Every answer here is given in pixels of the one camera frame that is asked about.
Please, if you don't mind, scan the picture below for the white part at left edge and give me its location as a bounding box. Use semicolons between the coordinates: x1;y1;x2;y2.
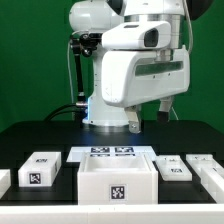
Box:
0;169;11;199

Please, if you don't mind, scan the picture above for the white cabinet door panel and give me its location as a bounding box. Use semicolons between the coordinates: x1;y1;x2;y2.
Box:
155;155;192;181

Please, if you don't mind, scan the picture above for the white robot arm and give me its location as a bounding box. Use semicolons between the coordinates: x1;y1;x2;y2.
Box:
69;0;214;133

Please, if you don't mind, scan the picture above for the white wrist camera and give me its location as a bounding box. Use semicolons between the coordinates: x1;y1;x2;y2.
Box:
102;21;171;50

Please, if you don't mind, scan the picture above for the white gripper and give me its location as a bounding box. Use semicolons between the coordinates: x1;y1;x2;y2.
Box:
101;47;190;134

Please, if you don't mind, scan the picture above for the white marker base plate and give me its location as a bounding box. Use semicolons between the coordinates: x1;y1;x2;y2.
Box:
67;146;156;162

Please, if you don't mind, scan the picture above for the white cabinet body box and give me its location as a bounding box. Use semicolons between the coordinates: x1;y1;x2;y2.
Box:
77;153;158;205

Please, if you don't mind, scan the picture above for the white front table rail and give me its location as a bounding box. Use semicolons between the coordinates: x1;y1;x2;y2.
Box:
0;204;224;224

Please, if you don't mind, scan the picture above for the white block with marker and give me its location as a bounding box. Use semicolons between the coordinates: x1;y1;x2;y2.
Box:
18;152;61;187

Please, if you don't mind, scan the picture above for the black cable bundle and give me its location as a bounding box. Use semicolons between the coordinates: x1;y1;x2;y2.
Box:
43;103;88;122

